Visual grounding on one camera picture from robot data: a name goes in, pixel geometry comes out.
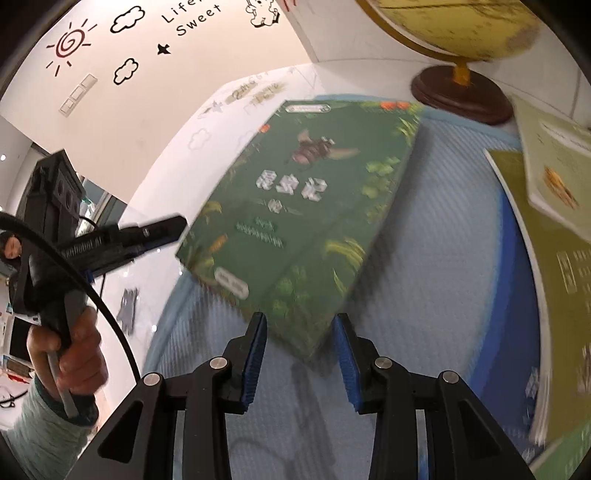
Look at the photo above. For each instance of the black desk sticker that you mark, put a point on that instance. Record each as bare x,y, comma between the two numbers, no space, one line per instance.
127,309

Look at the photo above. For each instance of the dark green insect book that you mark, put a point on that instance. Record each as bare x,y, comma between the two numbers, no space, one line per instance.
314,221

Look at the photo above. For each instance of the light blue quilted mat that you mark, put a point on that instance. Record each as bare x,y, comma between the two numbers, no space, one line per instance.
438,258

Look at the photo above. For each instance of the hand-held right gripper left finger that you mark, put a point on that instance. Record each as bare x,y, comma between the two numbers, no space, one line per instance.
256,357

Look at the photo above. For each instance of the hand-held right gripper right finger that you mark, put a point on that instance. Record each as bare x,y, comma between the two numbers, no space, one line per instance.
344,362

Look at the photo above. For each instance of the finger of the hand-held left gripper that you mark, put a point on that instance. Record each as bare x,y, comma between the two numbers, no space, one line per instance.
157,230

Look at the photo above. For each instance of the white wall switch panel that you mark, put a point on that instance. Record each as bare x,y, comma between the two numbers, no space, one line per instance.
78,94

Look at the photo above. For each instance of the gold desk sticker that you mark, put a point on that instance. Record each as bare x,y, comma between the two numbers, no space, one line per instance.
268,92
241,94

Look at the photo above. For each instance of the yellow globe on wooden base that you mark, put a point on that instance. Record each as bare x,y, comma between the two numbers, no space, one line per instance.
461,27

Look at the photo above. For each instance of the person's left hand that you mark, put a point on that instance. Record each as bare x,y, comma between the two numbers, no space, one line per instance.
85,364

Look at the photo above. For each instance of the pale green thin book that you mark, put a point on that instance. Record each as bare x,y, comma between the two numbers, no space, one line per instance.
554,152

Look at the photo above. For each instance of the olive green book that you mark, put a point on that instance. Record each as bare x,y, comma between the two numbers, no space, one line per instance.
563,277

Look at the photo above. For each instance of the person's left forearm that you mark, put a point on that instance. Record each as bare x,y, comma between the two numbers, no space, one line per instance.
41,436

